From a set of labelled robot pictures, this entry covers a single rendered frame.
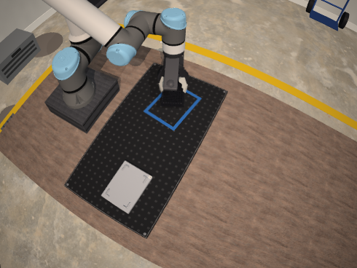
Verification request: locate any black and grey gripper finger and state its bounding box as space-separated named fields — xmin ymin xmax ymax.
xmin=178 ymin=69 xmax=189 ymax=93
xmin=157 ymin=69 xmax=164 ymax=92

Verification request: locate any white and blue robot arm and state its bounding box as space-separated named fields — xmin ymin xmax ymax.
xmin=42 ymin=0 xmax=187 ymax=109

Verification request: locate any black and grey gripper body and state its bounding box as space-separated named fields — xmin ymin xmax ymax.
xmin=162 ymin=51 xmax=184 ymax=77

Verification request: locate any blue tape outline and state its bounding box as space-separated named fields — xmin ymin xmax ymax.
xmin=144 ymin=90 xmax=202 ymax=131

